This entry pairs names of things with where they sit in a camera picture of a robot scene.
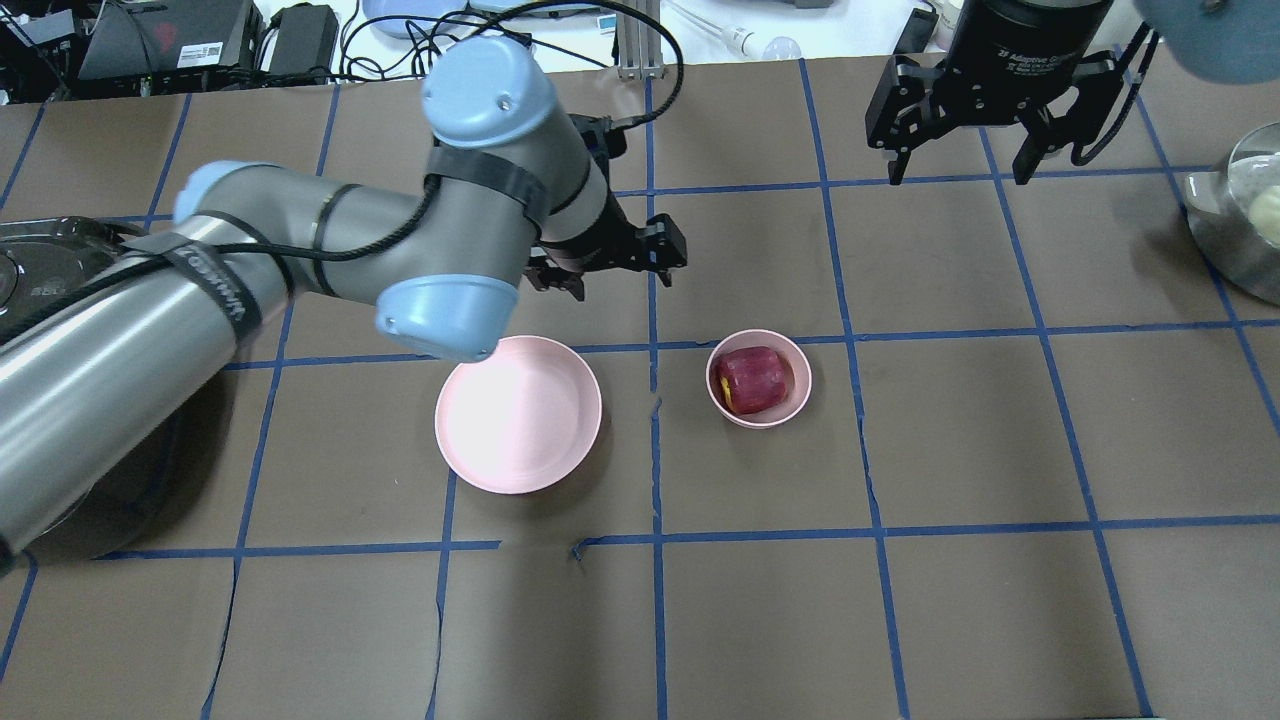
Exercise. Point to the light blue plate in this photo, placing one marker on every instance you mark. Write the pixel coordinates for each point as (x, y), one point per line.
(392, 18)

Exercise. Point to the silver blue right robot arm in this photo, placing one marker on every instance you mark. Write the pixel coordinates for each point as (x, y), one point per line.
(1222, 42)

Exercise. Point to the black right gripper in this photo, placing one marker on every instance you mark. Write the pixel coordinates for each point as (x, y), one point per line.
(1020, 50)

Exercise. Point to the pink bowl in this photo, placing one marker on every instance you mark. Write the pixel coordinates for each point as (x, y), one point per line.
(798, 392)

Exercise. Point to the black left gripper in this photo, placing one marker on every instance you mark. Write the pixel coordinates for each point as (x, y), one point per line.
(608, 243)

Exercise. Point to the pink plate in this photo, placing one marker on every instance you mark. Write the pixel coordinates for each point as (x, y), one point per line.
(521, 420)

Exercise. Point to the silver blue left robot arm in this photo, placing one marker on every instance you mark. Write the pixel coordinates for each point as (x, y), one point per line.
(512, 190)

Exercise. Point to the black power adapter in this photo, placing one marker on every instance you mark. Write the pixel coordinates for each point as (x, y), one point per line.
(304, 43)

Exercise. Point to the steel bowl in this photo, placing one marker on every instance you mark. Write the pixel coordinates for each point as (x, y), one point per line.
(1233, 213)

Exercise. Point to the aluminium frame post top view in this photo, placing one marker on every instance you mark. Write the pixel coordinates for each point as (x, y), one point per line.
(639, 49)

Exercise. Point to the dark grey rice cooker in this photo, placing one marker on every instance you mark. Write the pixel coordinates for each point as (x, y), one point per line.
(43, 262)

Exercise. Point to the red apple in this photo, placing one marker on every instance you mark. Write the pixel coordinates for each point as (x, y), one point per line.
(751, 380)

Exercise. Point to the black computer box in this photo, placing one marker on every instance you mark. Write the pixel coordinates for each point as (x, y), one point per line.
(164, 38)

